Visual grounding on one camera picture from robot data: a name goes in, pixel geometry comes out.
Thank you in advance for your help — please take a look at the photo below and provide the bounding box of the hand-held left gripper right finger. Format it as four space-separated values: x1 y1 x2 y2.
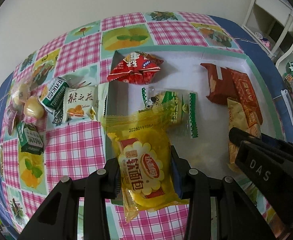
170 145 277 240

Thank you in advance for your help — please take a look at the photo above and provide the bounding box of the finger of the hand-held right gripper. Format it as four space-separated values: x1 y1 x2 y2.
228 127 263 155

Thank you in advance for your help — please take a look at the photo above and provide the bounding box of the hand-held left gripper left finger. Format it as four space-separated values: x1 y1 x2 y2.
19 157 123 240

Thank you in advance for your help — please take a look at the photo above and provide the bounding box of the orange snack packet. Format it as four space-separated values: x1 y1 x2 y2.
246 111 262 138

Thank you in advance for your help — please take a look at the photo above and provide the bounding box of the cream triangular snack packet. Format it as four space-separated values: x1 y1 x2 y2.
226 97 252 173

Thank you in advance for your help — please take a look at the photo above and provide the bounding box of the yellow bread packet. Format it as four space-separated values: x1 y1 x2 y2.
101 114 190 224

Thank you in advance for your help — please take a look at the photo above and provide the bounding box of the large red snack packet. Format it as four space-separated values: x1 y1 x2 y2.
228 70 263 125

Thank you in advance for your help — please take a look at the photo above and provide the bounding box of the dark red snack packet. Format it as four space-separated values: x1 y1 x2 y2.
201 63 237 104

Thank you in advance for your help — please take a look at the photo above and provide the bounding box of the clear packet with green trim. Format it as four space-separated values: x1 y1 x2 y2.
139 86 199 139

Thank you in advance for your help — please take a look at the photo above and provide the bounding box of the white packet with orange fruits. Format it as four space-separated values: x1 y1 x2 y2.
53 85 105 126

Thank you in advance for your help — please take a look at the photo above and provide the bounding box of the white tray with green rim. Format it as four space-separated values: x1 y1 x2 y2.
104 44 287 205

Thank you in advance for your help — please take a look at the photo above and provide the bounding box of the green drink carton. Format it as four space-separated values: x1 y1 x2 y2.
16 121 45 155

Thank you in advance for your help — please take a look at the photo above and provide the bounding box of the green and white snack packet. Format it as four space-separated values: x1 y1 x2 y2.
38 77 69 114

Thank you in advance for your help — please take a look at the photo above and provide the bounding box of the cream round pastry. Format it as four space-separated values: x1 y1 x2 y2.
24 96 47 118

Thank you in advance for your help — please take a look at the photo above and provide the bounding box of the red peanut packet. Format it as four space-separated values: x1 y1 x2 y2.
107 51 164 85

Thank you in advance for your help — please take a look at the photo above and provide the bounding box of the clear white bun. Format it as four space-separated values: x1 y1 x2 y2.
10 79 33 105

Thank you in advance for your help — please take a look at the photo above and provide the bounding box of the pink checked patchwork tablecloth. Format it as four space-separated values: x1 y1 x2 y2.
0 11 287 240

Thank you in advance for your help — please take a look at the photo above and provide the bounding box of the purple snack packet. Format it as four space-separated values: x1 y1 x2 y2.
3 102 20 135

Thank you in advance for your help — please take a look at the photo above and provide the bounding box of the white shelf unit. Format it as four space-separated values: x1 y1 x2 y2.
241 0 293 65

